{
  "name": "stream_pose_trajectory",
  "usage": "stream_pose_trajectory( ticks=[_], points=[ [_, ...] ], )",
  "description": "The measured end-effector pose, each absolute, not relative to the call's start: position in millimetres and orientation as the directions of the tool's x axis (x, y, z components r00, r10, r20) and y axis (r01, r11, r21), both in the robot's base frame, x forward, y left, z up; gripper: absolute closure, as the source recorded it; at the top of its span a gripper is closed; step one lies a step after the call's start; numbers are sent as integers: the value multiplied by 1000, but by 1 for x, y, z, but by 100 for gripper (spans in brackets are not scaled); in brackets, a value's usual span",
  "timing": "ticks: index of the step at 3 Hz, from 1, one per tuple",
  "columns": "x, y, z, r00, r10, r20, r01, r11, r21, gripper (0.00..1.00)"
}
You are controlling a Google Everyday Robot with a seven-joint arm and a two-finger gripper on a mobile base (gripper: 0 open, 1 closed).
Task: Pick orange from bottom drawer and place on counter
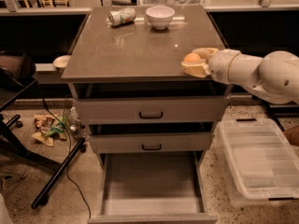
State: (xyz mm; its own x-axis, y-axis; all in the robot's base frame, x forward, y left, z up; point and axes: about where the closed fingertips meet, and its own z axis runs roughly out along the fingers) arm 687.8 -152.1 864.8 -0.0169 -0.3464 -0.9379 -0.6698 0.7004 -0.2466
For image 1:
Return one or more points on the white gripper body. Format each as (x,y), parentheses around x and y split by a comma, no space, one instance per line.
(220,64)

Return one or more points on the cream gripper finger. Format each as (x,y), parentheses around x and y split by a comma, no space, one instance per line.
(196,69)
(205,53)

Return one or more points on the orange fruit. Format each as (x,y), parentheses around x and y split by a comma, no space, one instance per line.
(191,57)

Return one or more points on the person forearm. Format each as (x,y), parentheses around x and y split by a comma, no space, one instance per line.
(292,135)

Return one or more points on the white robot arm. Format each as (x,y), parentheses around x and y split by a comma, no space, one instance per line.
(273,78)

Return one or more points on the grey drawer cabinet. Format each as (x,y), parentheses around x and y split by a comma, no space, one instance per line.
(136,52)

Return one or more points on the grey middle drawer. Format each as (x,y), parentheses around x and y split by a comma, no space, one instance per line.
(151,137)

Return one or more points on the grey drawer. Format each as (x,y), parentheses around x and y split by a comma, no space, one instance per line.
(151,137)
(150,102)
(152,188)

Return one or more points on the grey top drawer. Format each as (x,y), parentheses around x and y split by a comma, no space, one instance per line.
(150,102)

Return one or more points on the grey bottom drawer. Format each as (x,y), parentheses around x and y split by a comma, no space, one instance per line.
(152,188)

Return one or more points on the white ceramic bowl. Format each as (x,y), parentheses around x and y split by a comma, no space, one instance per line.
(160,17)

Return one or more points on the green white soda can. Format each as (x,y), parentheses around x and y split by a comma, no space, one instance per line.
(121,16)

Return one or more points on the clear plastic storage bin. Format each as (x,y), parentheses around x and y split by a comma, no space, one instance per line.
(257,162)

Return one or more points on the small white side bowl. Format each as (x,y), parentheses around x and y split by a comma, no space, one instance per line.
(62,61)

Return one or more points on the snack bags on floor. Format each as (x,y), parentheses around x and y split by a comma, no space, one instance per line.
(47,128)

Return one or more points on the left wire basket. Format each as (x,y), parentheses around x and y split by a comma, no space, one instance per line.
(71,119)

